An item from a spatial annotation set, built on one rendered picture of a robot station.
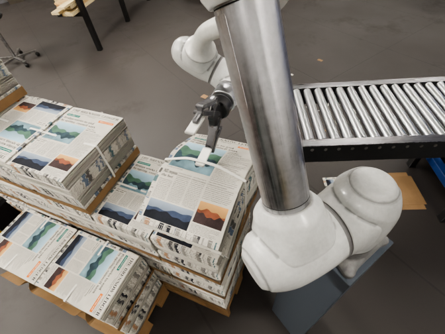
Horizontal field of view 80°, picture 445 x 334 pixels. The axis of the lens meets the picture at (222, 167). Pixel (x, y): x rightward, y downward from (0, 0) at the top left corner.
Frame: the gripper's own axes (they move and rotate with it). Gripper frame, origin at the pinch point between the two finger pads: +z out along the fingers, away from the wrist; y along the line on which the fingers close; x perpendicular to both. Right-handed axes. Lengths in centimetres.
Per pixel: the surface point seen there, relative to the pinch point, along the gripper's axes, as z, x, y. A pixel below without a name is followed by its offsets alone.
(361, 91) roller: -106, -49, 51
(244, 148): -17.1, -8.2, 16.8
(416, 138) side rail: -71, -76, 48
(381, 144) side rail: -62, -61, 47
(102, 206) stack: 16, 45, 37
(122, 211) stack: 14, 36, 37
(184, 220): 17.4, -1.7, 13.1
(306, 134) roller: -59, -26, 47
